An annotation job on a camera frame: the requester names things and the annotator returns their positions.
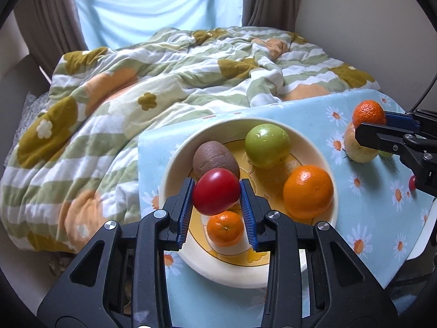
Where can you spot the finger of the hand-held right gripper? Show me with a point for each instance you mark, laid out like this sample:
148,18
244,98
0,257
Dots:
399,120
375,136

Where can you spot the green striped flower blanket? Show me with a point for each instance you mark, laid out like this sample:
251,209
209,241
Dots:
136,85

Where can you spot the blue daisy tablecloth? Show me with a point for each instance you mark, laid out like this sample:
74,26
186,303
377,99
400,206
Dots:
362,211

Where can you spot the small reddish tangerine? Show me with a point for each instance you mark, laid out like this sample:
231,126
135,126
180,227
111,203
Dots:
367,112

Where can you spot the small orange tangerine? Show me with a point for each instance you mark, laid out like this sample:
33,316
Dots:
223,229

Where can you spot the cream and yellow plate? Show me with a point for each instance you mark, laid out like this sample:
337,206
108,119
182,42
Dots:
222,274

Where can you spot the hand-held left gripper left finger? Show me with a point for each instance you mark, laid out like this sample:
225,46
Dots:
184,211

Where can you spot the green apple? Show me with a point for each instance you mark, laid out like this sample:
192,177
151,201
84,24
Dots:
385,154
266,143

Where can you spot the yellow-brown apple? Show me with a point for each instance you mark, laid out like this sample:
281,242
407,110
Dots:
355,150

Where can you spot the red tomato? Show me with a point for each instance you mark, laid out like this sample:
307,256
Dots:
412,182

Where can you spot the dotted pillow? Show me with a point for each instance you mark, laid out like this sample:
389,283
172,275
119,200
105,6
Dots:
30,112

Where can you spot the large orange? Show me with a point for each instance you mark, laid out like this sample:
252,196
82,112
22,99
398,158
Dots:
307,191

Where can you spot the grey headboard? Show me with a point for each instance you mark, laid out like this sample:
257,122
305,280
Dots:
20,75

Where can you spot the brown curtain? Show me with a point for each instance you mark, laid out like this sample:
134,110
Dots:
47,24
269,0

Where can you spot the red apple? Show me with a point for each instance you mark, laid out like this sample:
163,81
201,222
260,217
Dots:
215,191

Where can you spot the light blue window cloth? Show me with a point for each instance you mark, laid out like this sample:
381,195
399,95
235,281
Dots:
153,3

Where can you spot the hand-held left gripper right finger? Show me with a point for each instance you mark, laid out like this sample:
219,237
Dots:
247,211

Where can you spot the brown kiwi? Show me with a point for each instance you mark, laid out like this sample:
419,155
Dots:
211,157

